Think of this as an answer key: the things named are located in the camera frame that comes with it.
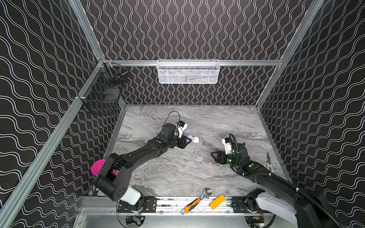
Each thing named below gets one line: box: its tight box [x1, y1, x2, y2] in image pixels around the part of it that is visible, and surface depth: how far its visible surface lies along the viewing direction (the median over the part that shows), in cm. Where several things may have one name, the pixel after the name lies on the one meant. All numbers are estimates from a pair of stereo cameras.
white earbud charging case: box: [192, 136, 200, 143], surface depth 100 cm
